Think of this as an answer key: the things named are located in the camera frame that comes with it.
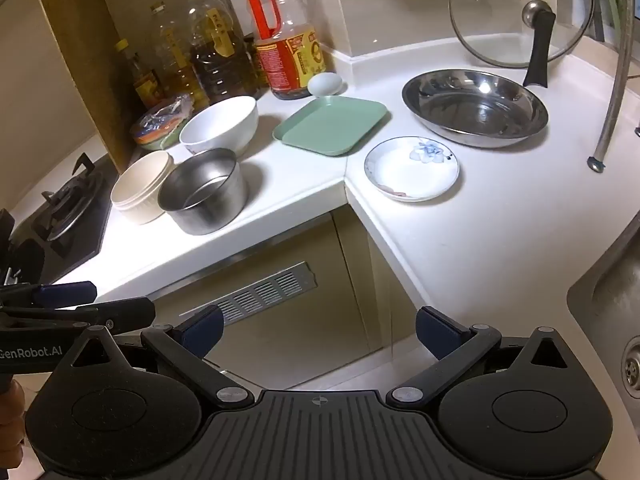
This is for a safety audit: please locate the cream ribbed bowl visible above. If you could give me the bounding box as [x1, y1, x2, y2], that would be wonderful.
[110, 150, 176, 226]

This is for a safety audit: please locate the pale egg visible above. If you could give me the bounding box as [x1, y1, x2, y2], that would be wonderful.
[307, 72, 345, 98]

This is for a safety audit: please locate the green square plate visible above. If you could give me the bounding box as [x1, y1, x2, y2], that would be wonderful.
[272, 96, 390, 157]

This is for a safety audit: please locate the person's left hand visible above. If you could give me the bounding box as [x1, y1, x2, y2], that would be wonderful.
[0, 380, 27, 467]

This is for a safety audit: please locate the small white floral plate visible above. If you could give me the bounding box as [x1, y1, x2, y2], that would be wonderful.
[363, 136, 461, 203]

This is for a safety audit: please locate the small yellow-capped bottle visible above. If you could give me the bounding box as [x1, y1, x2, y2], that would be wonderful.
[115, 39, 166, 111]

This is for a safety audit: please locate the red-handled sauce bottle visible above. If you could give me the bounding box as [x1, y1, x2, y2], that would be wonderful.
[240, 0, 328, 101]

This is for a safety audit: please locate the wrapped stack of colourful plates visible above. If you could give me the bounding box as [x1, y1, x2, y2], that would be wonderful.
[129, 95, 196, 151]

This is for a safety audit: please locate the clear bottle of yellow oil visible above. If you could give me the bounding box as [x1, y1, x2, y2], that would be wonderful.
[147, 2, 211, 111]

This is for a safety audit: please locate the black gas stove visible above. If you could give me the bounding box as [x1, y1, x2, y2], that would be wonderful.
[7, 152, 118, 286]

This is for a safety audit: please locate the small steel ladle pan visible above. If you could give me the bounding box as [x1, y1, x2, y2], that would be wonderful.
[401, 67, 550, 148]

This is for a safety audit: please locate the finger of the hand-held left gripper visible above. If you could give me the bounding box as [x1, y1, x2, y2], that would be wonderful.
[0, 281, 97, 308]
[0, 297, 157, 335]

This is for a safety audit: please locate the white bowl with pink flowers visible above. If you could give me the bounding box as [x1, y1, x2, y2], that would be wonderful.
[179, 96, 259, 157]

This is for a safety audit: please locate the metal dish rack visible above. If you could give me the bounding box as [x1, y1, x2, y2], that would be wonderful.
[587, 0, 637, 173]

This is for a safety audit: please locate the small dark sauce jar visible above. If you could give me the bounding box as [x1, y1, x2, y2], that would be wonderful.
[245, 35, 272, 92]

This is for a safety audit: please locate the stainless steel bowl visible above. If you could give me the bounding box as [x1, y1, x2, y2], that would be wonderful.
[157, 148, 248, 236]

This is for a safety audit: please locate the sink drain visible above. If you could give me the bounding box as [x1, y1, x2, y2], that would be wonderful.
[620, 337, 640, 401]

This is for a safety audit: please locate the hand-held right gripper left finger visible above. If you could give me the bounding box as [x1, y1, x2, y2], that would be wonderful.
[70, 305, 253, 408]

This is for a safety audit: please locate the stainless steel sink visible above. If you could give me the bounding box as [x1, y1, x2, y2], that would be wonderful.
[566, 220, 640, 441]

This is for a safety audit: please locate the metal stove burner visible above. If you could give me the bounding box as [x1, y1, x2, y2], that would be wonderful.
[40, 154, 103, 243]

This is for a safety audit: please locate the wooden cutting board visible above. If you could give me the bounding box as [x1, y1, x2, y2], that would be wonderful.
[30, 0, 151, 173]

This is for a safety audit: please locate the metal vent grille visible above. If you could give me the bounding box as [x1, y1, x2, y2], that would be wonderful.
[180, 261, 318, 326]

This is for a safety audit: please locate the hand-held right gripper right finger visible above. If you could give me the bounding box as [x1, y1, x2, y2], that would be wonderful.
[390, 306, 576, 408]

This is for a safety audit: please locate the glass pot lid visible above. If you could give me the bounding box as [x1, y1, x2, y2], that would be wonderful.
[449, 0, 596, 88]

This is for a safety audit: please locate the large dark oil bottle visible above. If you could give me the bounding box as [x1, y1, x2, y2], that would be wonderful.
[185, 0, 261, 103]

